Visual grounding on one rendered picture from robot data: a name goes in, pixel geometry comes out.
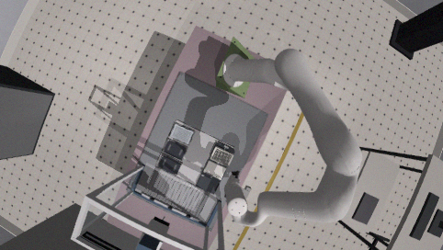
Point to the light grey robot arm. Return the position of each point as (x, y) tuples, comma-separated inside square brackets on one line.
[(331, 201)]

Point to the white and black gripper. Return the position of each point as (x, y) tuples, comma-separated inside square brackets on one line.
[(233, 179)]

